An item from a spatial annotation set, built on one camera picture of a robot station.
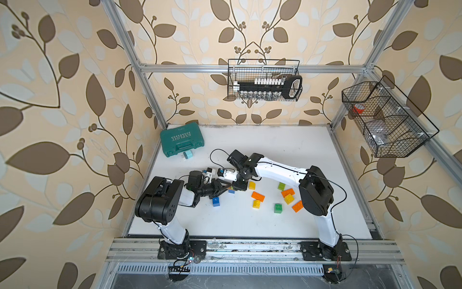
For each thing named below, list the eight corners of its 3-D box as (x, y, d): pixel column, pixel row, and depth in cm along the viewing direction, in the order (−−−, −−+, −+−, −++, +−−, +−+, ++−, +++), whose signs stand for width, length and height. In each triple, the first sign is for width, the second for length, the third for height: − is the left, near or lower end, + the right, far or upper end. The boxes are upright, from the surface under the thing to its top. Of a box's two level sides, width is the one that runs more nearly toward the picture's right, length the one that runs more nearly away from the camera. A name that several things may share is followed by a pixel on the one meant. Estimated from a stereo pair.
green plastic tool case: (164, 158, 104) (162, 154, 101) (160, 134, 117) (159, 130, 114) (206, 146, 110) (205, 142, 107) (198, 125, 122) (197, 120, 120)
